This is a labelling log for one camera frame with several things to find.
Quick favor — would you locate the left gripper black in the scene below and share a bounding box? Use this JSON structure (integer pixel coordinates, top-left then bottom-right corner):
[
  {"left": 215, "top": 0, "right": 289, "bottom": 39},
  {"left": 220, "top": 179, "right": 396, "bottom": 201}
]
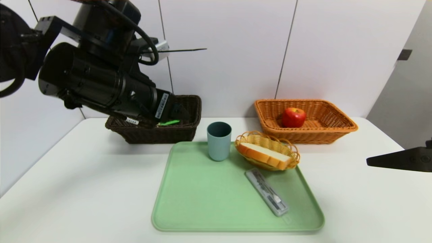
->
[{"left": 119, "top": 75, "right": 191, "bottom": 128}]

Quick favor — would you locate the blue-grey plastic cup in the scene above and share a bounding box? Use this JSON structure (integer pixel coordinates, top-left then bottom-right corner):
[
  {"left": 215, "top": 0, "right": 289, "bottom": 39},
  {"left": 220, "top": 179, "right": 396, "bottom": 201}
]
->
[{"left": 207, "top": 122, "right": 233, "bottom": 162}]

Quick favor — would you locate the red apple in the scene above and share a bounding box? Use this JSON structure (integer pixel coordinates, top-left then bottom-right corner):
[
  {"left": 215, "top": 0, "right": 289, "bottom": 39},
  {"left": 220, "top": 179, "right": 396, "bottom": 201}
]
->
[{"left": 282, "top": 107, "right": 306, "bottom": 128}]

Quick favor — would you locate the grey cutlery case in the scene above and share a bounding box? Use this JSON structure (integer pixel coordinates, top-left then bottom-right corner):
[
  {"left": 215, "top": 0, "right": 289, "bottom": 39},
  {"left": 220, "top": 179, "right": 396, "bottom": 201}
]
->
[{"left": 244, "top": 169, "right": 290, "bottom": 217}]

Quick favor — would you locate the dark brown wicker basket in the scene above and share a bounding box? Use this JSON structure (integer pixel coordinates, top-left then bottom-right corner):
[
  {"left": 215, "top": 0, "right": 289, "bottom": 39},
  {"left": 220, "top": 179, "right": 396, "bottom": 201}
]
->
[{"left": 105, "top": 95, "right": 202, "bottom": 144}]

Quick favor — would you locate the small yellow wicker basket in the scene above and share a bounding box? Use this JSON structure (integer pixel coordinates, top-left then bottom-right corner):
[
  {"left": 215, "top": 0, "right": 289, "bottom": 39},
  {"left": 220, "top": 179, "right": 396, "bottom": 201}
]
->
[{"left": 235, "top": 131, "right": 301, "bottom": 171}]

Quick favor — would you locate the orange wicker basket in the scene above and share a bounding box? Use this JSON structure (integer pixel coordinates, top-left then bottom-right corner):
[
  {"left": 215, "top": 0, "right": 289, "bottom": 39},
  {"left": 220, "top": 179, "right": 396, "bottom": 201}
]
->
[{"left": 254, "top": 99, "right": 359, "bottom": 145}]

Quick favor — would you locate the slice of white bread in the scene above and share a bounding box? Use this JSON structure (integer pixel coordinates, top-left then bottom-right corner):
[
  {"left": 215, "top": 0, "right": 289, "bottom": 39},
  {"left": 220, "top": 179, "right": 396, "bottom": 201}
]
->
[{"left": 238, "top": 142, "right": 292, "bottom": 170}]

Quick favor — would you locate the light green plastic tray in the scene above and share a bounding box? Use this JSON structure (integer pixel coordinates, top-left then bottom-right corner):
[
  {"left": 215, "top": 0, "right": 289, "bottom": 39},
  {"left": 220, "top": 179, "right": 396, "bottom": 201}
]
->
[{"left": 152, "top": 141, "right": 325, "bottom": 233}]

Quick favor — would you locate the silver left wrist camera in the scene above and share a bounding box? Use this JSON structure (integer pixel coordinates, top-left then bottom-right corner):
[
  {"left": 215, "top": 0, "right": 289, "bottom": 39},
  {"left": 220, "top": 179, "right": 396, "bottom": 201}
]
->
[{"left": 142, "top": 40, "right": 170, "bottom": 62}]

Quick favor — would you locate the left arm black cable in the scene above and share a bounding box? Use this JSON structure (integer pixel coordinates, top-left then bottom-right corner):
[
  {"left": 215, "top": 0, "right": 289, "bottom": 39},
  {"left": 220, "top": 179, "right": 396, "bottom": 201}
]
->
[{"left": 0, "top": 0, "right": 160, "bottom": 99}]

